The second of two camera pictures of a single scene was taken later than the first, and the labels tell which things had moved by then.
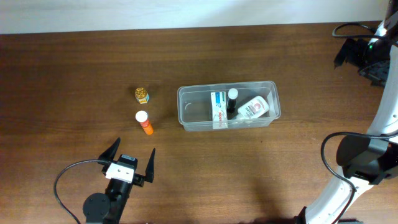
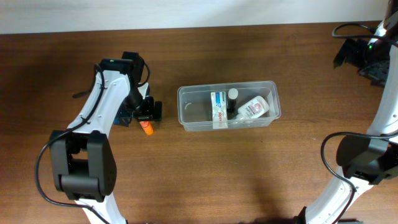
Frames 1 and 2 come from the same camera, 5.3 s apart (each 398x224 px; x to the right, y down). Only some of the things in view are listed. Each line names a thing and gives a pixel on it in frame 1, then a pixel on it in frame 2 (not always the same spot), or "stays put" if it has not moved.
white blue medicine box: x=219 y=105 stays put
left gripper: x=138 y=179 to x=148 y=113
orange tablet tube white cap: x=142 y=117 stays put
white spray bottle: x=253 y=108 stays put
